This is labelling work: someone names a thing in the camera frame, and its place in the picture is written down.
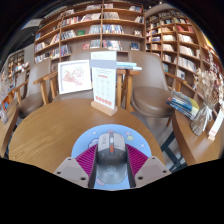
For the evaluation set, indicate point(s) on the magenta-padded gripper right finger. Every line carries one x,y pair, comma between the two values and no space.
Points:
151,170

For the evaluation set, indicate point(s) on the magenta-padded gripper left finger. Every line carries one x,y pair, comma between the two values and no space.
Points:
71,171

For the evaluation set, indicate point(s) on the grey computer mouse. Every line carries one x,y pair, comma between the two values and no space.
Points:
111,160

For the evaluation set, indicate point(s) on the round wooden side table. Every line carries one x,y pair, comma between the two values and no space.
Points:
8,130
196,150

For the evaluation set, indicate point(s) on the stack of books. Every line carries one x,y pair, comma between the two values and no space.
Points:
183,105

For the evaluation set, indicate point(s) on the small white table sign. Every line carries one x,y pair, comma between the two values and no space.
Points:
216,125

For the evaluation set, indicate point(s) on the white sign on wooden base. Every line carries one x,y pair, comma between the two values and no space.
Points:
104,86

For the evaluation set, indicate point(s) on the white framed flower picture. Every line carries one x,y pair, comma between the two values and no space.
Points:
75,77

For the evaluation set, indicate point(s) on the light blue book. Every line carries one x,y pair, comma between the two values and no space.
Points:
128,66

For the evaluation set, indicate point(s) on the small distant bookshelf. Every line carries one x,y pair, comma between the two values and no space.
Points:
18,63

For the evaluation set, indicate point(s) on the tall wooden bookshelf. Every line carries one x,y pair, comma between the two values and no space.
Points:
180,43

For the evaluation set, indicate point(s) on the white ceiling panel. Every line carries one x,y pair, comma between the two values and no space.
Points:
32,23

